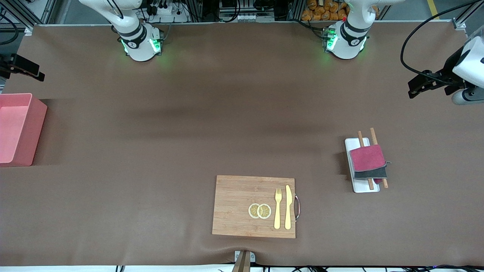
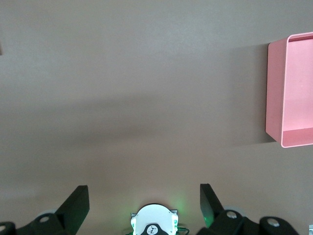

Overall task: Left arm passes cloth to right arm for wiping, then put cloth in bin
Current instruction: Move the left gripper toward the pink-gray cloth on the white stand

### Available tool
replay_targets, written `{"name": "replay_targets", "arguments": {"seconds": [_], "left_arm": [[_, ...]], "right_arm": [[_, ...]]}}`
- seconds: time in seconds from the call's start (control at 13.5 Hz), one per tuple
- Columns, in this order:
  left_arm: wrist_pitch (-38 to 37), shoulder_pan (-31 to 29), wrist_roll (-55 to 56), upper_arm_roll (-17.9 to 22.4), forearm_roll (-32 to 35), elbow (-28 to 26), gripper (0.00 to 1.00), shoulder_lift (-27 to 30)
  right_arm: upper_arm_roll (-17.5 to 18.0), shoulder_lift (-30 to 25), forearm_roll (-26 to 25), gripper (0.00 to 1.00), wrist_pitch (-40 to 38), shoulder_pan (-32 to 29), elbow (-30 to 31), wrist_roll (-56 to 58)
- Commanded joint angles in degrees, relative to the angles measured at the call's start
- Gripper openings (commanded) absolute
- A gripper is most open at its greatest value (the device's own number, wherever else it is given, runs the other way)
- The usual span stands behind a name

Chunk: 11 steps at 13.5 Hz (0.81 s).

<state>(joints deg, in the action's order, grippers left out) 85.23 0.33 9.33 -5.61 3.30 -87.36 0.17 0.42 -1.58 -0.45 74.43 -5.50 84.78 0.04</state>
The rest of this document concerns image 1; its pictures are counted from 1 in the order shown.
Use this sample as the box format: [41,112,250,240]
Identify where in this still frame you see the orange toy bread pile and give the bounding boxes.
[301,0,379,21]

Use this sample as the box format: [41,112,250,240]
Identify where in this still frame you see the grey metal bracket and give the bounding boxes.
[234,250,256,263]

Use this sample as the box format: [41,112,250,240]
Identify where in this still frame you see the pink plastic bin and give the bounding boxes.
[0,93,48,167]

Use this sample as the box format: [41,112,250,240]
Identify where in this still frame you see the white socket strip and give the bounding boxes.
[219,13,275,22]

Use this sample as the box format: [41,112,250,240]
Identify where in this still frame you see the brown stand bar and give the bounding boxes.
[231,251,251,272]

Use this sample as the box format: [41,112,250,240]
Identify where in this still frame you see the brown table cover mat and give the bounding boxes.
[0,22,484,267]

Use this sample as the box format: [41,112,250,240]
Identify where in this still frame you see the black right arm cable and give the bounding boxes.
[0,9,19,46]

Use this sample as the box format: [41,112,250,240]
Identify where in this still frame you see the red and grey cloth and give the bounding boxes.
[349,145,391,184]

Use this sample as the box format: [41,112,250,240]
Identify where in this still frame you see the yellow plastic knife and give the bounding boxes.
[284,185,292,230]

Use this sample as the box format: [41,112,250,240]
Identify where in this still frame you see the brown wooden rod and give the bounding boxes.
[358,131,375,190]
[370,128,389,189]

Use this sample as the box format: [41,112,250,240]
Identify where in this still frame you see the yellow plastic fork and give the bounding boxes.
[274,188,282,230]

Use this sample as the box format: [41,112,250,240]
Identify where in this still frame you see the white power strip with plugs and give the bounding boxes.
[146,3,189,23]

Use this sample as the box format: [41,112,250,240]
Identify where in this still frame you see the wooden cutting board, metal handle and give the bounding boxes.
[212,175,301,239]

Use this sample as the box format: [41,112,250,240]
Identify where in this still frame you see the white rectangular tray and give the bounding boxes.
[344,138,380,193]

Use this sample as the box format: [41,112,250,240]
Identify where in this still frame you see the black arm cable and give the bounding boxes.
[0,9,19,46]
[400,0,484,83]

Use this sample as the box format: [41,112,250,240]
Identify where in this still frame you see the aluminium frame strut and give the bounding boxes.
[452,0,484,31]
[0,0,57,31]

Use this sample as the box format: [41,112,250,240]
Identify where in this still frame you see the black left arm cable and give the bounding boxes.
[400,0,484,83]

